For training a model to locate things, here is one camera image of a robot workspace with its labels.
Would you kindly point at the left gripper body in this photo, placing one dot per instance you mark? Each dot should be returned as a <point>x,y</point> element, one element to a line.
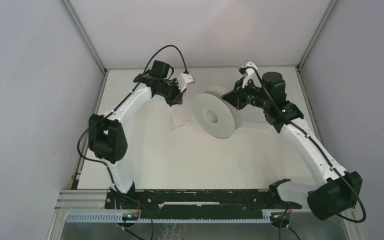
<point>172,92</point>

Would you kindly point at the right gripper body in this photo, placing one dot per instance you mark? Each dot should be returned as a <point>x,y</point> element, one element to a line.
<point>249,95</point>

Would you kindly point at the white cable spool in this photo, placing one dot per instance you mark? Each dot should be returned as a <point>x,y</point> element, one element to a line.
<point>216,116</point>

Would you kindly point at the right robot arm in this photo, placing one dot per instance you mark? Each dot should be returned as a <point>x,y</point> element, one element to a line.
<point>335,189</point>

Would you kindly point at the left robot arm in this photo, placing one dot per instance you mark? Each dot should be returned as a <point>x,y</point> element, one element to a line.
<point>106,132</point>

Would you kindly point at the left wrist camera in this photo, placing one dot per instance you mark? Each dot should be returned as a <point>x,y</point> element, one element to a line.
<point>183,80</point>

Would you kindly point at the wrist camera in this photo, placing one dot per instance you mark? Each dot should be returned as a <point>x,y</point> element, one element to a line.
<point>183,80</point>
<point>248,70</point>

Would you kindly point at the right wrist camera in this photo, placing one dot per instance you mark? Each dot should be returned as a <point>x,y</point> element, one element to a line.
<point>248,70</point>

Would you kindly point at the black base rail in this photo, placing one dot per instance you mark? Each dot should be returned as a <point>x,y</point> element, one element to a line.
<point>196,202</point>

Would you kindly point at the white slotted cable duct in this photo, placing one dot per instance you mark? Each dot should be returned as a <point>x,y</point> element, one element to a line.
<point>112,217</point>

